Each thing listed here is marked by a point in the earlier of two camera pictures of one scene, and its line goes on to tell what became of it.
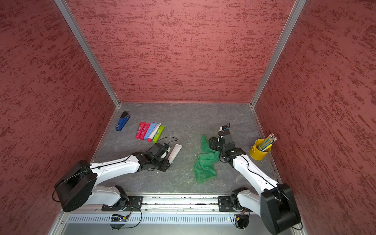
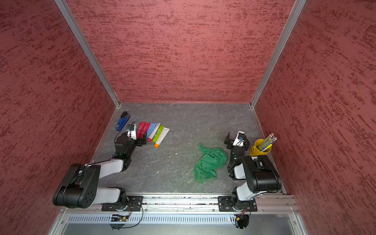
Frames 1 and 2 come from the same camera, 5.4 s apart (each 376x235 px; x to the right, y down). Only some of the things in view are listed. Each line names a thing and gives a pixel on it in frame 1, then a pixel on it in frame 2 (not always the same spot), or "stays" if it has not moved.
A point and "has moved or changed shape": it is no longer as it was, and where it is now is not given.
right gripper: [212, 143] to [229, 141]
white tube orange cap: [174, 153] to [163, 134]
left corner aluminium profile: [88, 49] stays
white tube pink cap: [154, 132] stays
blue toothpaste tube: [150, 130] stays
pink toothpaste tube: [145, 130] stays
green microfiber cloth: [204, 166] has moved or changed shape
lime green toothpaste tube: [158, 133] stays
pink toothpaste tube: [141, 127] stays
